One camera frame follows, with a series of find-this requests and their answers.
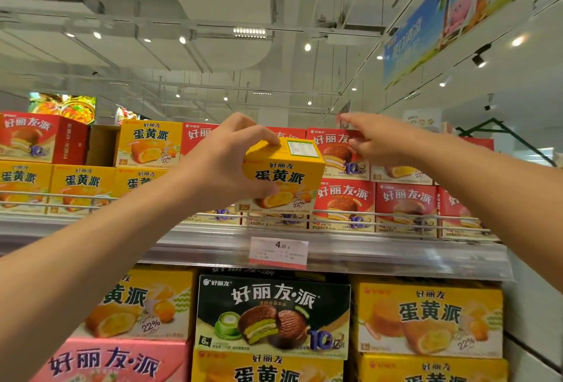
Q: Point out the colourful food poster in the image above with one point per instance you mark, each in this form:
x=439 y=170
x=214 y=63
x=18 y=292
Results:
x=64 y=108

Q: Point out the person's right forearm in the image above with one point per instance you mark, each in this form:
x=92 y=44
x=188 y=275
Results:
x=492 y=192

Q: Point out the person's left thumb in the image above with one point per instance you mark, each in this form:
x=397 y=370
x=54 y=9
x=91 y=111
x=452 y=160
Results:
x=261 y=190

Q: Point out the white hanging sign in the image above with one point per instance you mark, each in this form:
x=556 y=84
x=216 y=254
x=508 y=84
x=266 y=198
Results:
x=422 y=120

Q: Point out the large yellow pie box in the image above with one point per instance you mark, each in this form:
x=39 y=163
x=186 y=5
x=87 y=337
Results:
x=429 y=320
x=136 y=307
x=266 y=368
x=433 y=370

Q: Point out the large pink pie box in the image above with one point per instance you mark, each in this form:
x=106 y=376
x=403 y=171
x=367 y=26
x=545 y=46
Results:
x=114 y=362

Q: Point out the black track spotlight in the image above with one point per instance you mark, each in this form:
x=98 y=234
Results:
x=479 y=58
x=489 y=104

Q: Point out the hanging blue summer banner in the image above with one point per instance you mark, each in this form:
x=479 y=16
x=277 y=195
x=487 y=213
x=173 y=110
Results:
x=448 y=12

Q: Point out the small yellow pie box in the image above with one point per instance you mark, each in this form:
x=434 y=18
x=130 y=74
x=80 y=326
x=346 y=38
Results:
x=22 y=186
x=402 y=173
x=136 y=179
x=286 y=175
x=147 y=144
x=81 y=188

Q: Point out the person's right hand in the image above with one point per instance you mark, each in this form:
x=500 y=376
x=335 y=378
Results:
x=391 y=142

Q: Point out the large dark green pie box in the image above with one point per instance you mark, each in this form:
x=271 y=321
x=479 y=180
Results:
x=272 y=271
x=272 y=318

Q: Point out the person's left forearm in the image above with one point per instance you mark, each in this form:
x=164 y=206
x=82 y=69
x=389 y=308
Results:
x=88 y=263

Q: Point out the dark green metal frame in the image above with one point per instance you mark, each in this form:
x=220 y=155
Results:
x=506 y=133

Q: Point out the stack of red pie boxes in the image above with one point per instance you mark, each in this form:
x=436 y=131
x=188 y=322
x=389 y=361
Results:
x=345 y=203

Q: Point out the group of ceiling spot lights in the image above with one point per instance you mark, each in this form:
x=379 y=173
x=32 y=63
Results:
x=182 y=39

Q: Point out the rectangular ceiling grid light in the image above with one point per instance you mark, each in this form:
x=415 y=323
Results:
x=250 y=32

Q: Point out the white red price tag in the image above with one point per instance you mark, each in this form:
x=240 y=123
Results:
x=278 y=252

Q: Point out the person's right thumb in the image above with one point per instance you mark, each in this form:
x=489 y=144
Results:
x=358 y=146

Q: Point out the brown cardboard box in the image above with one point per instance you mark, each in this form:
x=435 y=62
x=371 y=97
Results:
x=102 y=145

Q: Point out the red pie snack carton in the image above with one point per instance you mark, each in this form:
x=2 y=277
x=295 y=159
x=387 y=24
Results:
x=30 y=137
x=334 y=164

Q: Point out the person's left hand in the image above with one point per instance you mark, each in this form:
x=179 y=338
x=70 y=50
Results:
x=215 y=166

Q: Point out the metal shelf clear edge strip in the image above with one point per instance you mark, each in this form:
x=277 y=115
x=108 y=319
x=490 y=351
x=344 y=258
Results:
x=374 y=254

